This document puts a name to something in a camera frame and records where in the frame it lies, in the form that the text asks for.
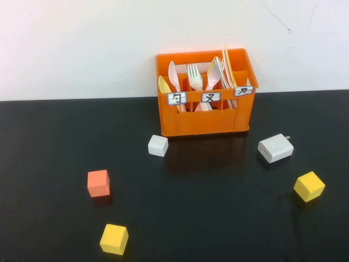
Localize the white paper spoon label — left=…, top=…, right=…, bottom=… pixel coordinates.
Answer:
left=166, top=91, right=188, bottom=105

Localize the white USB wall charger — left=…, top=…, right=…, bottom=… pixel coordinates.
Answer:
left=257, top=133, right=294, bottom=164

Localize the white paper fork label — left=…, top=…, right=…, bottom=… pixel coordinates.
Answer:
left=201, top=92, right=221, bottom=103

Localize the pink plastic fork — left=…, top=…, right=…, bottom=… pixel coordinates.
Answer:
left=195, top=61, right=226, bottom=112

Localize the orange plastic cutlery holder crate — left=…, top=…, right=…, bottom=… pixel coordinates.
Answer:
left=155, top=48, right=259, bottom=137

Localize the yellow foam cube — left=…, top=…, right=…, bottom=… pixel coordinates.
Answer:
left=293, top=171, right=326, bottom=203
left=99, top=223, right=129, bottom=256

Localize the white serrated plastic knife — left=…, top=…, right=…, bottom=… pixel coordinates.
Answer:
left=213, top=56, right=237, bottom=110

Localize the white plastic fork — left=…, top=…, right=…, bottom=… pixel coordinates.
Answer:
left=186, top=64, right=213, bottom=112

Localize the orange foam cube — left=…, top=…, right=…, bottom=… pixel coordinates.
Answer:
left=87, top=169, right=111, bottom=198

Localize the white foam cube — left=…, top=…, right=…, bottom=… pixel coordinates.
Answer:
left=147, top=134, right=169, bottom=157

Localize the white paper knife label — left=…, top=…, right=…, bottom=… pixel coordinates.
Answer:
left=234, top=85, right=254, bottom=97

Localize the yellow plastic fork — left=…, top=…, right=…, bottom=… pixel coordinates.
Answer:
left=206, top=57, right=219, bottom=79

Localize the pink plastic spoon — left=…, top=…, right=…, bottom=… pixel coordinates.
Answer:
left=168, top=60, right=188, bottom=112

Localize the yellow plastic knife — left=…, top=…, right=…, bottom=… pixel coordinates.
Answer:
left=224, top=45, right=237, bottom=90

